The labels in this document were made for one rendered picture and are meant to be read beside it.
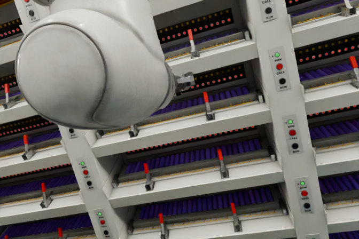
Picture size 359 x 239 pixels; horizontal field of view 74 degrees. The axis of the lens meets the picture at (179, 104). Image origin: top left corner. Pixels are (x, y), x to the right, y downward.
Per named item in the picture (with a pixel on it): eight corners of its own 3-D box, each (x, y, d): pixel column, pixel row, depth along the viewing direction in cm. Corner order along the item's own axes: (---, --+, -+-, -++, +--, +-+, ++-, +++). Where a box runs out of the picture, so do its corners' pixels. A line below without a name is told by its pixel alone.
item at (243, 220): (296, 237, 78) (292, 207, 73) (128, 255, 90) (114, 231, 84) (278, 190, 96) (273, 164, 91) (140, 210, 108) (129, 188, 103)
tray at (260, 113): (272, 122, 72) (268, 94, 68) (96, 158, 84) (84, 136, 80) (258, 95, 90) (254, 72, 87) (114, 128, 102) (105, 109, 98)
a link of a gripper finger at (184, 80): (158, 77, 41) (188, 69, 39) (166, 79, 46) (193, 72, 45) (162, 91, 41) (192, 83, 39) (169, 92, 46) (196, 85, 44)
